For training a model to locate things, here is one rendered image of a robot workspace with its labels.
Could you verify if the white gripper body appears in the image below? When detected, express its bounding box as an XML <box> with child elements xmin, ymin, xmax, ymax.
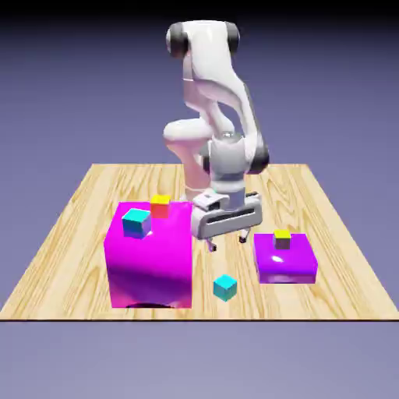
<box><xmin>190</xmin><ymin>196</ymin><xmax>263</xmax><ymax>241</ymax></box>

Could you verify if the small yellow cube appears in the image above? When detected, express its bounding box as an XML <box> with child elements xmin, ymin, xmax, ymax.
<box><xmin>150</xmin><ymin>194</ymin><xmax>171</xmax><ymax>220</ymax></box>
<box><xmin>273</xmin><ymin>229</ymin><xmax>292</xmax><ymax>251</ymax></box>

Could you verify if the small cyan cube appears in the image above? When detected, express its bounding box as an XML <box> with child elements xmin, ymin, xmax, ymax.
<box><xmin>213</xmin><ymin>274</ymin><xmax>238</xmax><ymax>302</ymax></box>
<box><xmin>121</xmin><ymin>207</ymin><xmax>153</xmax><ymax>240</ymax></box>

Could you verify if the large purple box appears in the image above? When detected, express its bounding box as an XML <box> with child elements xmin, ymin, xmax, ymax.
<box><xmin>252</xmin><ymin>232</ymin><xmax>319</xmax><ymax>285</ymax></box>

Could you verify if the large magenta box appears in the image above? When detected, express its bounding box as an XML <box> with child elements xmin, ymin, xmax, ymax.
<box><xmin>103</xmin><ymin>200</ymin><xmax>193</xmax><ymax>309</ymax></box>

